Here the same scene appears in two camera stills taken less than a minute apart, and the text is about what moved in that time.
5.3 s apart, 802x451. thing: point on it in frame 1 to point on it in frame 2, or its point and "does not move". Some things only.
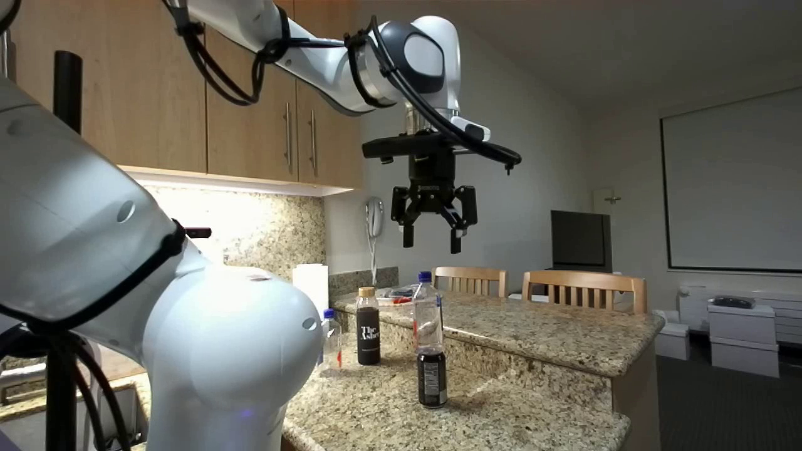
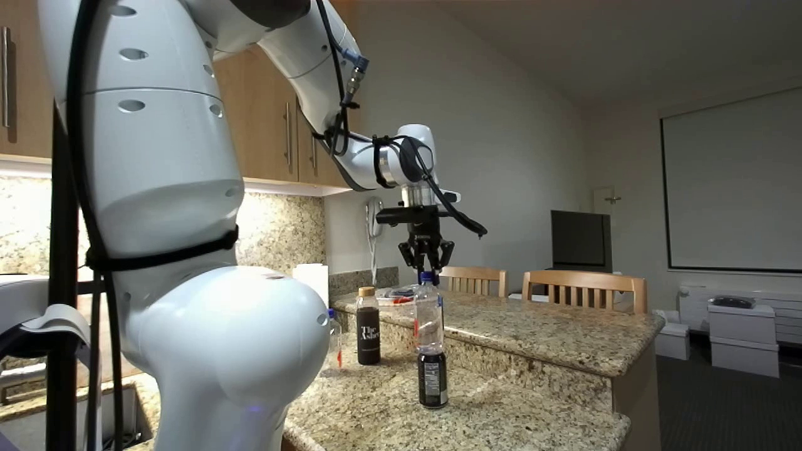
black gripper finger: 406,232 to 415,259
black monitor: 583,240 does not move
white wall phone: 375,217 does not move
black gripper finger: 456,243 to 439,263
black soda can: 432,375 does not move
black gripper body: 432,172 to 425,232
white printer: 742,339 does not move
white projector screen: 732,184 does not move
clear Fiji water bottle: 430,316 does not move
